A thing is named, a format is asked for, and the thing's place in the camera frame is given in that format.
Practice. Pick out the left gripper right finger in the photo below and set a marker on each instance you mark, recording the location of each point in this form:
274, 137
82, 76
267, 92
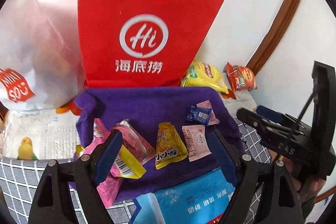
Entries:
278, 202

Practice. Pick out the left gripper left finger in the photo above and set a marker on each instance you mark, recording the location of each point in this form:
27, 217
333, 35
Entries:
52, 202

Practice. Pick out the magenta large snack bag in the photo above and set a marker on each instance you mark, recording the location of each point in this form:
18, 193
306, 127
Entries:
108, 189

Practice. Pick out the pink square snack packet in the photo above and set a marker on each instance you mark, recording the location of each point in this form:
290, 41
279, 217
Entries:
196, 143

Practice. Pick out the blue small snack packet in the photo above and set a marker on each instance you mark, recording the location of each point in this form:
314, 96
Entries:
200, 115

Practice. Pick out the yellow triangular snack packet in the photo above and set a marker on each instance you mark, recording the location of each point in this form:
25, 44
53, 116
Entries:
170, 147

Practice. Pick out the person's right hand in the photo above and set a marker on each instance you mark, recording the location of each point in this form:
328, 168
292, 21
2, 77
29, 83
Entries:
306, 197

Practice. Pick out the blue tissue pack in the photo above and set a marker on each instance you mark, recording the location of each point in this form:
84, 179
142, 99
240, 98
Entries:
200, 200

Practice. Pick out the grey checkered tablecloth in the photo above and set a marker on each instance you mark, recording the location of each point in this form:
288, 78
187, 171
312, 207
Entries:
19, 180

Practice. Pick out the purple towel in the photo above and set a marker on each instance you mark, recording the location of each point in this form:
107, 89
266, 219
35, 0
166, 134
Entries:
145, 109

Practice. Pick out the red chips bag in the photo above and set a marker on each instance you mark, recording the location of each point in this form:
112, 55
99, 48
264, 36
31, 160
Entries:
240, 78

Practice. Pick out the yellow chips bag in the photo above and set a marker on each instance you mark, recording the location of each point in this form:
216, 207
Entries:
200, 74

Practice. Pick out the white plastic Miniso bag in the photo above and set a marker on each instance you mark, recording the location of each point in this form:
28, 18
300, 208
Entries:
38, 68

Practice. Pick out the red paper shopping bag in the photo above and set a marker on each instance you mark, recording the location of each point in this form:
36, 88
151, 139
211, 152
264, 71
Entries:
141, 43

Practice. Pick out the brown wooden door frame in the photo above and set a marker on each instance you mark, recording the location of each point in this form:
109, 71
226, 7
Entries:
275, 34

